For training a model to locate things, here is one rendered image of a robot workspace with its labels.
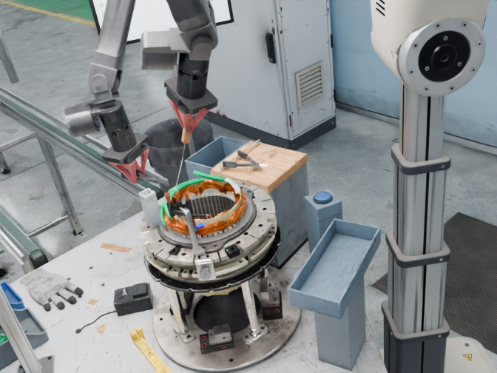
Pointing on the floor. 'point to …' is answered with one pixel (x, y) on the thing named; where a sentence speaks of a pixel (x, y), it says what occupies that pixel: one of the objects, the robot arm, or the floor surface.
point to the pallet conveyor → (38, 126)
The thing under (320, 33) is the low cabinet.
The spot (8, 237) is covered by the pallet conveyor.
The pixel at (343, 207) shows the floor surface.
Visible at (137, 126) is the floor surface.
